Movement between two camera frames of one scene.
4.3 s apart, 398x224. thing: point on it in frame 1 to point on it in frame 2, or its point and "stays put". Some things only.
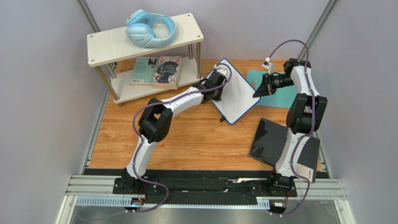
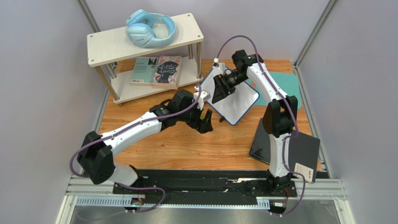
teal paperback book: (144, 71) stays put
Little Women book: (167, 72) stays put
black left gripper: (218, 97) to (203, 126)
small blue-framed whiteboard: (237, 97) stays put
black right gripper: (268, 84) to (223, 85)
